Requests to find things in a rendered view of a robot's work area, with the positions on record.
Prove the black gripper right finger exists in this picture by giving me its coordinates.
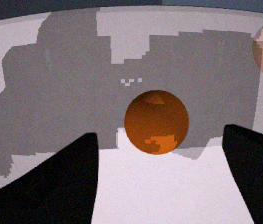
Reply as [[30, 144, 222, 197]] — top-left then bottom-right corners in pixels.
[[221, 124, 263, 224]]

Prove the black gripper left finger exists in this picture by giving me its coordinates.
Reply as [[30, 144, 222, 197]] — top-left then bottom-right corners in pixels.
[[0, 133, 99, 224]]

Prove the low clear corner wall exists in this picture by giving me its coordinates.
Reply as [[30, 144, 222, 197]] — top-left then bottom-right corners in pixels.
[[0, 6, 263, 26]]

